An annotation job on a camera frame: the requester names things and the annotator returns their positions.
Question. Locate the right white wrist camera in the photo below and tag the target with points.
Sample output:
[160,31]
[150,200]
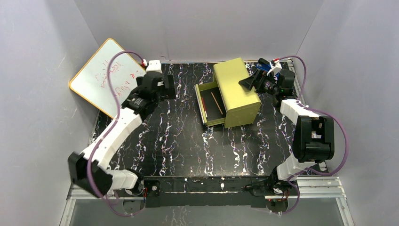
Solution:
[275,67]

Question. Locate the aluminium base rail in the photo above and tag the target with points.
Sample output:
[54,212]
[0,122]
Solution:
[215,201]

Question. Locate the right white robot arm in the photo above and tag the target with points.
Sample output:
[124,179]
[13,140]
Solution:
[313,140]

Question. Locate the whiteboard with yellow frame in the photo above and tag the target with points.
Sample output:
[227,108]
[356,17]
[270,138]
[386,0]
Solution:
[91,81]

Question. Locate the green drawer cabinet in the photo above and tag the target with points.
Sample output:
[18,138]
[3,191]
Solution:
[239,106]

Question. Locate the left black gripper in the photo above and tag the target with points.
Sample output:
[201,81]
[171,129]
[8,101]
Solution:
[166,86]

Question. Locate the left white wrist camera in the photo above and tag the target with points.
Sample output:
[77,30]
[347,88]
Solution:
[152,66]

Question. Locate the red and black makeup pen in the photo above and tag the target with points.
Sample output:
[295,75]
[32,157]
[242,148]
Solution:
[204,107]

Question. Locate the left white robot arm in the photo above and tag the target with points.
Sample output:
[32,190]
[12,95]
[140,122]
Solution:
[89,168]

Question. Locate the gold makeup pencil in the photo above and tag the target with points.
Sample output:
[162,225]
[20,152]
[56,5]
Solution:
[216,102]

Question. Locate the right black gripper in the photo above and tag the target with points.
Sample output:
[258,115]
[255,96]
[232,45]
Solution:
[257,81]

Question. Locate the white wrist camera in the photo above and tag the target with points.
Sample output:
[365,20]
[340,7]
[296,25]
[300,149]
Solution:
[152,66]
[275,67]

